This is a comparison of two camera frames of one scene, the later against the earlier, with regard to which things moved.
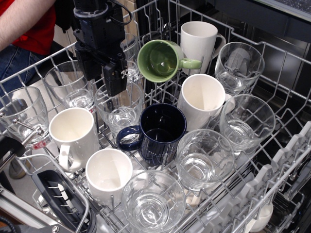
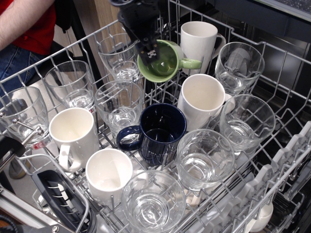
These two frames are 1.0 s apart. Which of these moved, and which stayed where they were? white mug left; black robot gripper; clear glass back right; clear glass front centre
Moved: black robot gripper
Stayed: clear glass front centre; clear glass back right; white mug left
